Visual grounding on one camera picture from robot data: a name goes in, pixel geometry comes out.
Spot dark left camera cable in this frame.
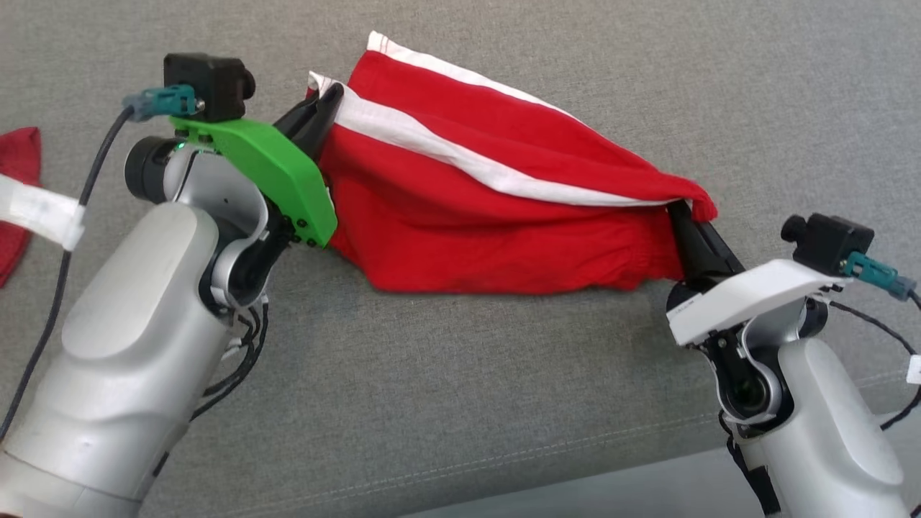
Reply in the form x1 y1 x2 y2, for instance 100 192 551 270
0 105 137 441

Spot red basketball jersey white sleeves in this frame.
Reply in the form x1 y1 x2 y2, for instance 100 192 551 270
0 127 43 288

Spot grey fabric sofa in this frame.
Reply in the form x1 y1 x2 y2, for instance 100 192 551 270
0 0 921 518

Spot teal right camera connector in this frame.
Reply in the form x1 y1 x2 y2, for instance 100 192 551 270
840 251 919 302

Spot red shorts with white stripes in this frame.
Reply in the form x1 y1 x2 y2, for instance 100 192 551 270
306 30 720 296

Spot black left arm cable bundle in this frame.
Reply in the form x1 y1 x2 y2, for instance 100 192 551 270
189 299 271 422

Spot teal camera connector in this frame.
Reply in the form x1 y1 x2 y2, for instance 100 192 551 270
840 251 919 302
122 84 200 122

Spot black right camera cable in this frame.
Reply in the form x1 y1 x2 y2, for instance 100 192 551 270
826 288 921 432

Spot teal left camera connector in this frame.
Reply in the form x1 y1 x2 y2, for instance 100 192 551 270
122 84 200 122

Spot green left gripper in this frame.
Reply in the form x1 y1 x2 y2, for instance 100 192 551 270
169 84 345 249

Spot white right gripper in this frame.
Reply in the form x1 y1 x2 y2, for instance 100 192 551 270
665 201 854 347

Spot white cable strap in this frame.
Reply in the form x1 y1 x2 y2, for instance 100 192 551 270
0 175 86 252

